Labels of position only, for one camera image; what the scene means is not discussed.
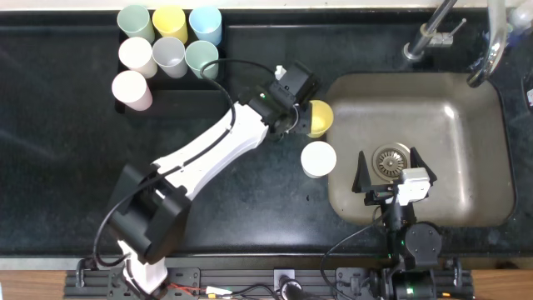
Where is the steel tap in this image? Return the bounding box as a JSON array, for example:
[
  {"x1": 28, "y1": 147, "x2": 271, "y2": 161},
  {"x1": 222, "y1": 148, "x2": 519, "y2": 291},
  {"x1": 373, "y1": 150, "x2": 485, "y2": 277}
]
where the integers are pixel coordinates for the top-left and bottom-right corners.
[{"x1": 401, "y1": 0, "x2": 510, "y2": 89}]

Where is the white cup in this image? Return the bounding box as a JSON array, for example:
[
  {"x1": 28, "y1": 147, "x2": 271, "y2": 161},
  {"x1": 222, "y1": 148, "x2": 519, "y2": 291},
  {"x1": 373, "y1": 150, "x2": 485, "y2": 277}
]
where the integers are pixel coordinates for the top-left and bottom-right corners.
[
  {"x1": 300, "y1": 140, "x2": 337, "y2": 179},
  {"x1": 117, "y1": 36, "x2": 159, "y2": 79}
]

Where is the green cup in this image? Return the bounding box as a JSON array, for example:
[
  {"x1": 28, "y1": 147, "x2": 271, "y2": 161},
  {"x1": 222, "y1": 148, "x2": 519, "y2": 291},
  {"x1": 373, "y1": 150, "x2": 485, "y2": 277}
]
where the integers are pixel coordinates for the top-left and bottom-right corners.
[
  {"x1": 117, "y1": 4, "x2": 156, "y2": 44},
  {"x1": 184, "y1": 40, "x2": 221, "y2": 81}
]

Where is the dark bottle with white label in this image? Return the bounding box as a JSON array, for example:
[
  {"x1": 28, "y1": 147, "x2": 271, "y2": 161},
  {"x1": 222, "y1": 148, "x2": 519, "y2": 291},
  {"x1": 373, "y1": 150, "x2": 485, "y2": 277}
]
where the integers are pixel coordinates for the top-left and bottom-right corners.
[{"x1": 521, "y1": 70, "x2": 533, "y2": 114}]

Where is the black tray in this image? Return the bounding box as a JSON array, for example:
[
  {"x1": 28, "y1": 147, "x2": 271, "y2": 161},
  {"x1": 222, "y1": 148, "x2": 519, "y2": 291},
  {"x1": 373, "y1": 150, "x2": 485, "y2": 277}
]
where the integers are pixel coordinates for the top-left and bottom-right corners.
[{"x1": 114, "y1": 16, "x2": 228, "y2": 118}]

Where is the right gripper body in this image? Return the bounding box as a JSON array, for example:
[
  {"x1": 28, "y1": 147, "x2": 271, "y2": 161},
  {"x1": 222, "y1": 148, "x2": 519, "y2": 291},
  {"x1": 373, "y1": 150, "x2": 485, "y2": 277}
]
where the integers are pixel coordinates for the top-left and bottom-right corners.
[{"x1": 364, "y1": 185, "x2": 399, "y2": 207}]

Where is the yellow cup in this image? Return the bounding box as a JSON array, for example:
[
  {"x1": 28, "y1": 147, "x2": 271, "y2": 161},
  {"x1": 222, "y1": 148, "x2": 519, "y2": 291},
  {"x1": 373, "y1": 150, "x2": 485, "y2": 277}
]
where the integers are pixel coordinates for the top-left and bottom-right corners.
[
  {"x1": 152, "y1": 5, "x2": 189, "y2": 45},
  {"x1": 306, "y1": 99, "x2": 335, "y2": 139}
]

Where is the pink cup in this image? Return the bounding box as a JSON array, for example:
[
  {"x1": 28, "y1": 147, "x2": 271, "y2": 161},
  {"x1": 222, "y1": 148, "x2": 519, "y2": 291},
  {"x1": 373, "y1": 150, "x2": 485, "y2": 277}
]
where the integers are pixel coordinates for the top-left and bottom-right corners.
[{"x1": 111, "y1": 69, "x2": 154, "y2": 113}]

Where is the grey cup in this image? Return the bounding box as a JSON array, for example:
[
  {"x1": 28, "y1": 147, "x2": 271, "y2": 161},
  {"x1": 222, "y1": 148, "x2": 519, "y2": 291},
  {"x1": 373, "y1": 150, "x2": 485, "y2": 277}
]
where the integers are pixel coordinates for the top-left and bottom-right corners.
[{"x1": 152, "y1": 36, "x2": 189, "y2": 79}]

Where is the steel sink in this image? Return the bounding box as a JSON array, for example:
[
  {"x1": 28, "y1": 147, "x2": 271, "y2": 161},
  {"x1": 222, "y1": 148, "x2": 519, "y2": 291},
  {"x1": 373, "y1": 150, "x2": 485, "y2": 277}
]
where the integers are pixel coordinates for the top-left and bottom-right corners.
[{"x1": 326, "y1": 72, "x2": 516, "y2": 228}]

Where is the blue cup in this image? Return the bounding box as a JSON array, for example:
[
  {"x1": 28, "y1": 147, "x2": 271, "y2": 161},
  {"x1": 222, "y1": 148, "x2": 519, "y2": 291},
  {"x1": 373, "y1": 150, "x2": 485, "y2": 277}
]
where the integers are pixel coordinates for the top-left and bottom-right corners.
[{"x1": 188, "y1": 6, "x2": 223, "y2": 47}]

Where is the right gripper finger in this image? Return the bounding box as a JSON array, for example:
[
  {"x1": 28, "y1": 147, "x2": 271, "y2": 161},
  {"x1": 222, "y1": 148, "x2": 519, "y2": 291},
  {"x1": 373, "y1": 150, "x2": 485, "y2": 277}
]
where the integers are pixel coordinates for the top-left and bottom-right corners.
[
  {"x1": 351, "y1": 150, "x2": 372, "y2": 193},
  {"x1": 409, "y1": 146, "x2": 438, "y2": 184}
]

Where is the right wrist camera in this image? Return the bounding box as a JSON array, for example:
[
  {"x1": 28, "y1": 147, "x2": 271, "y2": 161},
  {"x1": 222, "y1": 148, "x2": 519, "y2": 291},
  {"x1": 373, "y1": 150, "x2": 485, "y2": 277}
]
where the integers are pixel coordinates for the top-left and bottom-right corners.
[{"x1": 395, "y1": 167, "x2": 432, "y2": 206}]

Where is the mounting rail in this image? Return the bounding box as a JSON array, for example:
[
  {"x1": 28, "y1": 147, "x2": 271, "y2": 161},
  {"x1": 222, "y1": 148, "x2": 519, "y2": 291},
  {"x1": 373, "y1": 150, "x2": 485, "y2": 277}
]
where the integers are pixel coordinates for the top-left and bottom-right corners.
[{"x1": 64, "y1": 257, "x2": 476, "y2": 300}]

